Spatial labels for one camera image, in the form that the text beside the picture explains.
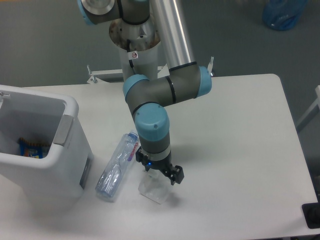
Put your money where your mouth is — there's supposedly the crushed clear plastic bottle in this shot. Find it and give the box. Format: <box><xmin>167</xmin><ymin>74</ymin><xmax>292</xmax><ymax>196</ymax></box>
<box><xmin>95</xmin><ymin>130</ymin><xmax>140</xmax><ymax>202</ymax></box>

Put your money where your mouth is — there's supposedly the white plastic bag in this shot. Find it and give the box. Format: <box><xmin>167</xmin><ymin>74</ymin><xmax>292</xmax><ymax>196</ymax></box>
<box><xmin>138</xmin><ymin>169</ymin><xmax>173</xmax><ymax>204</ymax></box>

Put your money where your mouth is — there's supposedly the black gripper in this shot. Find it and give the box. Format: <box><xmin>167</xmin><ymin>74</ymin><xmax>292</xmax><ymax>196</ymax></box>
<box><xmin>135</xmin><ymin>147</ymin><xmax>185</xmax><ymax>185</ymax></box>

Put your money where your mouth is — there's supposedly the black device at table edge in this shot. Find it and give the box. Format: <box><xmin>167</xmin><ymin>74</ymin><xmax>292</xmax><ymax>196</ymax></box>
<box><xmin>302</xmin><ymin>202</ymin><xmax>320</xmax><ymax>229</ymax></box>

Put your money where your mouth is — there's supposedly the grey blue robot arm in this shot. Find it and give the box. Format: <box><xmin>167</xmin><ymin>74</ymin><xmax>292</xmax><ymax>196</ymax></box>
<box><xmin>77</xmin><ymin>0</ymin><xmax>212</xmax><ymax>184</ymax></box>

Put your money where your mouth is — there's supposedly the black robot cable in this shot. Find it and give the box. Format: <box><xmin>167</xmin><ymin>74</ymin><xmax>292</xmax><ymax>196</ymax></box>
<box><xmin>126</xmin><ymin>39</ymin><xmax>140</xmax><ymax>76</ymax></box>

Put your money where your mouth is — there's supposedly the orange blue snack wrapper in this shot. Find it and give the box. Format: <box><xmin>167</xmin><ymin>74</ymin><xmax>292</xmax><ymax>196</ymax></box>
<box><xmin>18</xmin><ymin>137</ymin><xmax>51</xmax><ymax>159</ymax></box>

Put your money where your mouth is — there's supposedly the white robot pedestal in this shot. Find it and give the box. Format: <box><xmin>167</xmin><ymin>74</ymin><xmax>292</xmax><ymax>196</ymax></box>
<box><xmin>86</xmin><ymin>19</ymin><xmax>216</xmax><ymax>85</ymax></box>

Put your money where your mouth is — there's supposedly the blue plastic bag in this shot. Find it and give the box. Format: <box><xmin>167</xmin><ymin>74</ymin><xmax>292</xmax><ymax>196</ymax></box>
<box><xmin>261</xmin><ymin>0</ymin><xmax>308</xmax><ymax>31</ymax></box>

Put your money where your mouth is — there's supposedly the white frame at right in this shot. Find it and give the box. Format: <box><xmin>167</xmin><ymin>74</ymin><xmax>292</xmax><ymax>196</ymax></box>
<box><xmin>295</xmin><ymin>85</ymin><xmax>320</xmax><ymax>134</ymax></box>

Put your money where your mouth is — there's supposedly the white trash can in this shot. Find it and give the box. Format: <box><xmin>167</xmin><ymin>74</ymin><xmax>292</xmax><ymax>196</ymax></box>
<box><xmin>0</xmin><ymin>85</ymin><xmax>93</xmax><ymax>198</ymax></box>

